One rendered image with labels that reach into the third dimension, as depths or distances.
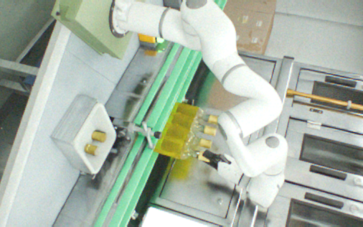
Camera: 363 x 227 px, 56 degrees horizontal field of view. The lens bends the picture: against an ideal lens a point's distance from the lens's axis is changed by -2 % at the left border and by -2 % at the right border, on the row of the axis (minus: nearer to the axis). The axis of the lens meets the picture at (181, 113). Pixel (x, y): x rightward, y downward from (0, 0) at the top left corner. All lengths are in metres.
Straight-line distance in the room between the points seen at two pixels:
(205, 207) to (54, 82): 0.74
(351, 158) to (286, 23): 5.24
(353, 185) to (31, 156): 1.21
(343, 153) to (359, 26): 5.46
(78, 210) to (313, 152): 0.99
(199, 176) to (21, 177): 0.70
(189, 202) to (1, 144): 0.96
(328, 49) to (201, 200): 5.22
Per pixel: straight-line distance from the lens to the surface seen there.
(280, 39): 6.38
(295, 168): 1.55
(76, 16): 0.98
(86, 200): 1.29
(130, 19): 1.10
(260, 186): 1.10
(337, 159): 1.62
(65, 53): 1.10
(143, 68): 1.44
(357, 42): 6.66
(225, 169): 1.28
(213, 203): 1.41
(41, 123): 1.07
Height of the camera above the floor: 1.39
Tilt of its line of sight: 15 degrees down
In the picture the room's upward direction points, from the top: 104 degrees clockwise
